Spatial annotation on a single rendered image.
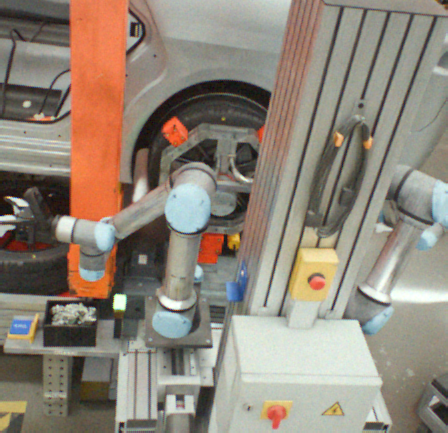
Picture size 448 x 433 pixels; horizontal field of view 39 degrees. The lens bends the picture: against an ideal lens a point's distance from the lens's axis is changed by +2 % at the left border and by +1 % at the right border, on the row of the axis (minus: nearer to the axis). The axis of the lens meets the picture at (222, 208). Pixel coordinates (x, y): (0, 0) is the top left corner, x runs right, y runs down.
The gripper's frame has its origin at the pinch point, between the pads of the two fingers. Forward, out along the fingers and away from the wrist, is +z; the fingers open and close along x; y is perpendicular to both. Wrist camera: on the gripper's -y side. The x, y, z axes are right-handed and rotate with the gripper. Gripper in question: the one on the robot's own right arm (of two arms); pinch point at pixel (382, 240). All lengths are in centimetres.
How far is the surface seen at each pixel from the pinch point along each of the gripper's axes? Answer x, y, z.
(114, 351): -33, 97, 58
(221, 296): -9, 21, 93
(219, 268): -20, 10, 96
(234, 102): -83, -2, 25
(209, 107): -87, 9, 27
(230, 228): -38, 16, 58
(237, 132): -72, 10, 21
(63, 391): -30, 112, 90
